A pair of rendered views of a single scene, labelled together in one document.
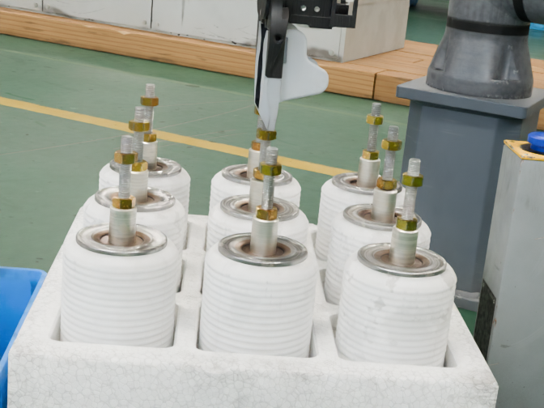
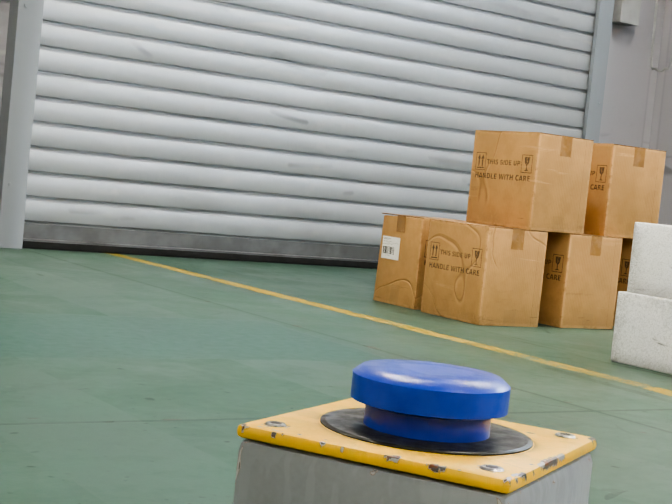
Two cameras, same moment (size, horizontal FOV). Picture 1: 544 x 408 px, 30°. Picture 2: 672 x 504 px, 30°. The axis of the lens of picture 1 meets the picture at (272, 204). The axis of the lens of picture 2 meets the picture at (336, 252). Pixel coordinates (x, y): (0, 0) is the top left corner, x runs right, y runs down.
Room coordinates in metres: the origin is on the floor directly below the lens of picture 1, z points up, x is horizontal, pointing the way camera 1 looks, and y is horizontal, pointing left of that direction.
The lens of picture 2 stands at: (1.30, -0.14, 0.37)
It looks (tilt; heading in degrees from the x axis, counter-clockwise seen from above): 3 degrees down; 211
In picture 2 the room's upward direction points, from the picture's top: 6 degrees clockwise
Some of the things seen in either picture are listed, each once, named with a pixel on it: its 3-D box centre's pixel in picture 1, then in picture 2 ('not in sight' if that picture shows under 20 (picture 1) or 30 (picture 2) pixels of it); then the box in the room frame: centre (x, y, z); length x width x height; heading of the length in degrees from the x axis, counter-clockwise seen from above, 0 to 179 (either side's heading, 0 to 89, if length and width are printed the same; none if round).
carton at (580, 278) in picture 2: not in sight; (559, 276); (-2.64, -1.60, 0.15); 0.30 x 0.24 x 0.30; 65
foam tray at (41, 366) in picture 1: (245, 363); not in sight; (0.92, 0.01, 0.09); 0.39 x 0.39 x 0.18; 4
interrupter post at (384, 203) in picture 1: (384, 205); not in sight; (0.93, -0.11, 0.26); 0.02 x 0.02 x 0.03
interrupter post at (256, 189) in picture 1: (261, 196); not in sight; (0.92, 0.01, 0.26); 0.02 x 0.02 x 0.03
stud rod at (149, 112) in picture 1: (148, 120); not in sight; (1.03, 0.14, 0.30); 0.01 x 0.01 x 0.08
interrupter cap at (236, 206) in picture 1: (259, 209); not in sight; (0.92, 0.01, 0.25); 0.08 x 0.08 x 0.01
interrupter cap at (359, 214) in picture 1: (382, 218); not in sight; (0.93, -0.11, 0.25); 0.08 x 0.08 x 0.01
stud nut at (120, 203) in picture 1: (123, 201); not in sight; (0.80, 0.12, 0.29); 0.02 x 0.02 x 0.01; 52
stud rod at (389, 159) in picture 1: (388, 165); not in sight; (0.93, -0.11, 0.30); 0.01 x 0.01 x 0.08
